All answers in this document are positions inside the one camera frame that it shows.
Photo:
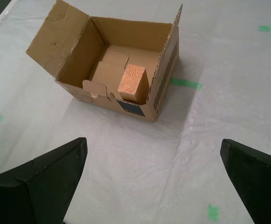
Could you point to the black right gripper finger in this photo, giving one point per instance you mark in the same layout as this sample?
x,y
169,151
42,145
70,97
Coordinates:
x,y
37,189
261,184

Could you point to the light wooden block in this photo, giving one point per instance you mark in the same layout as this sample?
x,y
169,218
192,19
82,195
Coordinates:
x,y
132,80

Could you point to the brown cardboard box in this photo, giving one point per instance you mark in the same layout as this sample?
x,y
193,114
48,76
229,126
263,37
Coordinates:
x,y
56,39

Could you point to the green tape mark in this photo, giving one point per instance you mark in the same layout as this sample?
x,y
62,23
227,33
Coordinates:
x,y
213,213
264,28

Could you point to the white plastic table sheet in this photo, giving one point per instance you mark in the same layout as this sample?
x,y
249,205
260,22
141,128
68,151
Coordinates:
x,y
126,163

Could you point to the long green tape strip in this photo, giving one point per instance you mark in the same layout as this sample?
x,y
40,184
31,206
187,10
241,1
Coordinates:
x,y
184,82

